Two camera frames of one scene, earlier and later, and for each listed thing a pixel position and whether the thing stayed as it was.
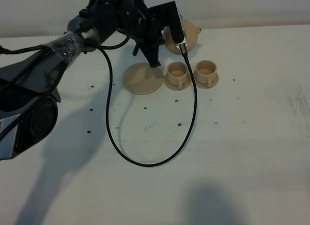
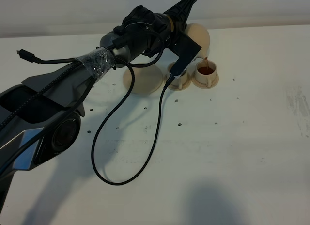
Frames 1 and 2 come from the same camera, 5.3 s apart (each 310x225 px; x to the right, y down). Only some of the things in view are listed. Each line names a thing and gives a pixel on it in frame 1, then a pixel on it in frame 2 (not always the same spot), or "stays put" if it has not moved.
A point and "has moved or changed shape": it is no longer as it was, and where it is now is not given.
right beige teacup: x=206 y=71 stays put
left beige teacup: x=177 y=73 stays put
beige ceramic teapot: x=191 y=32 has moved or changed shape
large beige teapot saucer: x=142 y=79 stays put
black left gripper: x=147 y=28 -> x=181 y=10
